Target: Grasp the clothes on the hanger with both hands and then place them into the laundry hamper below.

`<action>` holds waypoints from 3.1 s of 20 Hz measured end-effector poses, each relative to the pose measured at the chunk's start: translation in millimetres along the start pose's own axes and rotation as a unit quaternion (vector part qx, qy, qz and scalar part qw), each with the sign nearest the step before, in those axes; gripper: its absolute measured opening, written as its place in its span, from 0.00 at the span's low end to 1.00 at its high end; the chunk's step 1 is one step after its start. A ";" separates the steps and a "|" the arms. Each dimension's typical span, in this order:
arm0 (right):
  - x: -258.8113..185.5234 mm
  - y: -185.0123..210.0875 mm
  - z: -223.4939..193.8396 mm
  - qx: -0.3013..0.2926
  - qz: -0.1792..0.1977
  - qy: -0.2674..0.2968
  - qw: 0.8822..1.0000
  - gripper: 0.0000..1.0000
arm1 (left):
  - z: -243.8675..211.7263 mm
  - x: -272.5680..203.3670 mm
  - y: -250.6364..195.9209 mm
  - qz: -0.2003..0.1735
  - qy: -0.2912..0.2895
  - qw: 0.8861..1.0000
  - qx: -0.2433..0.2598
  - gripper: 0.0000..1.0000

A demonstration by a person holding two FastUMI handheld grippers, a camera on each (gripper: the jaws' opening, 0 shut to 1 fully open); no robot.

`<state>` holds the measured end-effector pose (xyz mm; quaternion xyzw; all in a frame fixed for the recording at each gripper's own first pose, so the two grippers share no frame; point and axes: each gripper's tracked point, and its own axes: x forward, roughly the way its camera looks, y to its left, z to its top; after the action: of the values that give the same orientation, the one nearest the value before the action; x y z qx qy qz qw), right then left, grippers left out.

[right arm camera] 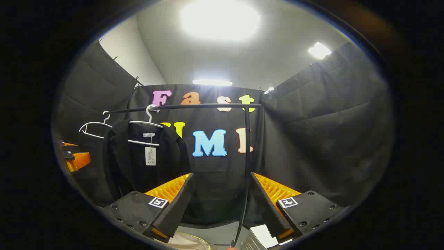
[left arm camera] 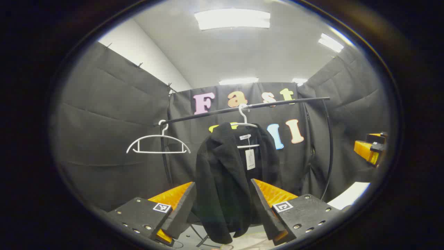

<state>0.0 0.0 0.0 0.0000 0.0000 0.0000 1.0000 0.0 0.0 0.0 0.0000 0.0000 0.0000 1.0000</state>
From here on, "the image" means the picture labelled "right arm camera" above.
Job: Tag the black knit cardigan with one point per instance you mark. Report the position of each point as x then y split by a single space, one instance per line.
131 170

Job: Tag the black metal clothes rack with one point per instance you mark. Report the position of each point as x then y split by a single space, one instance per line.
208 106

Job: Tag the beige laundry hamper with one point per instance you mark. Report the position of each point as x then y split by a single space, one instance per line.
187 243

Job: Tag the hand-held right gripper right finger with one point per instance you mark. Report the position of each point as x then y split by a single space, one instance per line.
269 208

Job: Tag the white clothes hanger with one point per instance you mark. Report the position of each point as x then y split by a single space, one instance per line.
93 124
150 117

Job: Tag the black backdrop cloth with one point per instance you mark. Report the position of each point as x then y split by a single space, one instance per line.
312 139

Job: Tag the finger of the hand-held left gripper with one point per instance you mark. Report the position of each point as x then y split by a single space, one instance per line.
69 143
68 155

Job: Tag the large ceiling light panel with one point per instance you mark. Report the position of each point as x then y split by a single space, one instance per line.
220 19

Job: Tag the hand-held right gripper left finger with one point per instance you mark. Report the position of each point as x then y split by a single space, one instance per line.
175 208

